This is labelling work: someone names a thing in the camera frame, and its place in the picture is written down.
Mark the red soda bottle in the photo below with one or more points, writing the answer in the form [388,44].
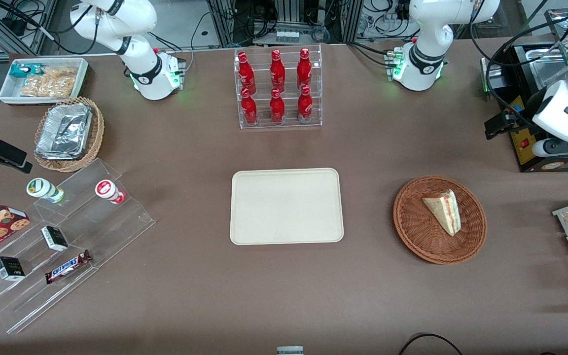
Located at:
[304,69]
[277,71]
[246,74]
[305,106]
[249,109]
[277,108]

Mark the black food warmer appliance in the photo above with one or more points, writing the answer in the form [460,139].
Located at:
[528,155]

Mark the teal snack packet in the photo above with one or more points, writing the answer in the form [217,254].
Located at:
[22,70]

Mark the small black white box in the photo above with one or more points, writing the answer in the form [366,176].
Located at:
[54,238]

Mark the clear acrylic stepped display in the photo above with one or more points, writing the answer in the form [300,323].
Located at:
[116,231]

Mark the clear bag of crackers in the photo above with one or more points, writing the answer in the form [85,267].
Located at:
[50,84]

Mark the small white grey device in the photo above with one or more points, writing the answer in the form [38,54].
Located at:
[290,351]

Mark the small black green box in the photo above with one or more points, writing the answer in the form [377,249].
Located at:
[9,268]

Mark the large brown wicker basket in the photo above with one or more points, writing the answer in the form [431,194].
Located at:
[417,231]

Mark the light wicker basket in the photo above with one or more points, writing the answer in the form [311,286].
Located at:
[95,133]

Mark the beige rectangular tray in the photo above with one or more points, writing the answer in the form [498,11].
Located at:
[286,207]

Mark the clear acrylic bottle rack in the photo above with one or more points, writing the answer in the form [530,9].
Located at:
[289,125]

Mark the white rectangular snack bin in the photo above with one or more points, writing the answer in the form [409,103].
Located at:
[8,93]

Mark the aluminium frame rack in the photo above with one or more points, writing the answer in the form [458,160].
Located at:
[284,15]

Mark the Snickers chocolate bar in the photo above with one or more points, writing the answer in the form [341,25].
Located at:
[67,266]

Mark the white power strip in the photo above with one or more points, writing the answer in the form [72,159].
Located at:
[287,35]

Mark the red-lidded drink cup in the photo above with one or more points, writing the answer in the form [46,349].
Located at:
[106,190]

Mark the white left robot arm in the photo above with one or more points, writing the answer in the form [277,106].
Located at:
[432,34]

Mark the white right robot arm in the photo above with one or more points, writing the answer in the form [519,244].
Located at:
[116,29]

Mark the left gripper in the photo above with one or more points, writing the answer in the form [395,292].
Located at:
[527,110]

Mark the black power adapter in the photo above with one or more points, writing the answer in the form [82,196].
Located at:
[15,25]

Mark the green-lidded drink cup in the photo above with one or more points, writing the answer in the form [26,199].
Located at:
[42,189]

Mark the stack of foil trays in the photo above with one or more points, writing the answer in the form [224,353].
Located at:
[63,130]

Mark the steel warmer pan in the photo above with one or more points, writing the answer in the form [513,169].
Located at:
[548,69]

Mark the triangular sandwich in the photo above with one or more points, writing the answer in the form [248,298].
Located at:
[444,212]

